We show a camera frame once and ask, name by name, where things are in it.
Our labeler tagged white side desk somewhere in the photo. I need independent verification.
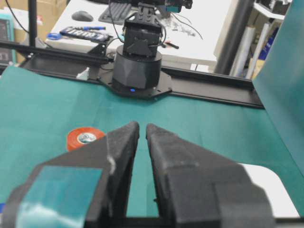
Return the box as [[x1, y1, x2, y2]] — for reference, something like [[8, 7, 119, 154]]
[[47, 0, 230, 66]]

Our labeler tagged blue tape roll on desk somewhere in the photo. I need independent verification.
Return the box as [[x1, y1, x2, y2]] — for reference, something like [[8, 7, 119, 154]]
[[47, 33, 61, 40]]

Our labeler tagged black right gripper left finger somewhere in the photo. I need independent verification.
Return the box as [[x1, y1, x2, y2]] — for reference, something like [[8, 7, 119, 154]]
[[1, 122, 140, 228]]

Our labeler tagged white plastic case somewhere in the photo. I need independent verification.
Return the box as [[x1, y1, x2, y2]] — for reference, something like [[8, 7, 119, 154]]
[[240, 163, 300, 219]]

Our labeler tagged black computer mouse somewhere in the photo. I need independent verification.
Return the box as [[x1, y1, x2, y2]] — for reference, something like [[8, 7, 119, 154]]
[[71, 10, 94, 22]]

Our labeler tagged green backdrop sheet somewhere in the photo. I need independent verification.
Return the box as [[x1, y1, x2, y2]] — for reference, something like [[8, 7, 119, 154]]
[[253, 0, 304, 170]]

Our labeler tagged black aluminium frame rail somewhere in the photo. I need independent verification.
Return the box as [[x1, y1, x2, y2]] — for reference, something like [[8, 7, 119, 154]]
[[0, 41, 263, 108]]

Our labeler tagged red tape roll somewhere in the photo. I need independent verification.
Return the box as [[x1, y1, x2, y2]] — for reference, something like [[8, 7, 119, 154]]
[[66, 127, 105, 152]]

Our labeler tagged black keyboard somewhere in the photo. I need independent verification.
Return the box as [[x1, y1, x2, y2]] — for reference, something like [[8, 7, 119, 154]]
[[98, 2, 132, 25]]

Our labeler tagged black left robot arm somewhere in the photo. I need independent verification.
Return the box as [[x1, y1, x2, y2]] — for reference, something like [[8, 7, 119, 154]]
[[110, 0, 192, 97]]

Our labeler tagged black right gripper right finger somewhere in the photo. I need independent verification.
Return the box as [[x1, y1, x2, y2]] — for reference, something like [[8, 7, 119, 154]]
[[146, 123, 275, 228]]

